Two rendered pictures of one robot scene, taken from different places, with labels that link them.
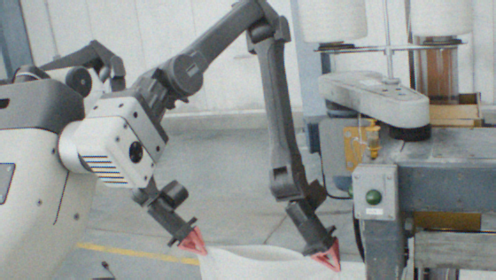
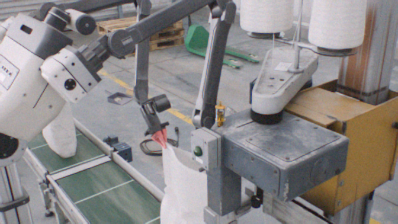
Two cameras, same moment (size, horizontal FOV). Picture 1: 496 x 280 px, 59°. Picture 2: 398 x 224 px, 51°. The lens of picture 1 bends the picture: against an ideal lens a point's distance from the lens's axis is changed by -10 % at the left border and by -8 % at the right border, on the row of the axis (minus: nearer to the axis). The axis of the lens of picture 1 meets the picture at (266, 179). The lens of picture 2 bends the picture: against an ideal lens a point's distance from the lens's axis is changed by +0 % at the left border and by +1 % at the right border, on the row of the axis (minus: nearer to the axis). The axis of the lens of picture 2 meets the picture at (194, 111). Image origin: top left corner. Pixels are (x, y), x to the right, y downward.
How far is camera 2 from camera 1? 0.68 m
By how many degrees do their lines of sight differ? 27
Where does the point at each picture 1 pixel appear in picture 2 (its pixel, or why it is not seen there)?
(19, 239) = (12, 111)
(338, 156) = not seen: hidden behind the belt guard
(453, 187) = (249, 165)
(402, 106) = (254, 96)
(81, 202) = (56, 99)
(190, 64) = (127, 37)
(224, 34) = (170, 15)
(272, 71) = (212, 42)
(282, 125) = (206, 82)
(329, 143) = not seen: hidden behind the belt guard
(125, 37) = not seen: outside the picture
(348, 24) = (264, 21)
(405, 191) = (225, 155)
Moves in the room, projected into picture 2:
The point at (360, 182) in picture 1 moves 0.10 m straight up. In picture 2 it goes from (193, 138) to (192, 104)
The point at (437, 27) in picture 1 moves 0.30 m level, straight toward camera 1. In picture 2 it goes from (317, 40) to (236, 64)
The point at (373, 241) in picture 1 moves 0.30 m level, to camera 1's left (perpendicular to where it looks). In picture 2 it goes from (209, 179) to (125, 156)
